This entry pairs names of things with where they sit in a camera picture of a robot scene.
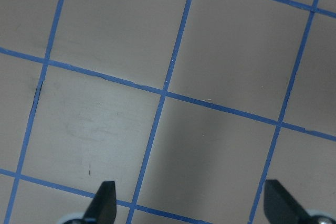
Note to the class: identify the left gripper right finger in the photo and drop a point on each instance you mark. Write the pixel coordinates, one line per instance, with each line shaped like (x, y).
(280, 206)

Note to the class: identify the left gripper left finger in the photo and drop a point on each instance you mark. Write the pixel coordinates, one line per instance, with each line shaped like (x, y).
(103, 207)

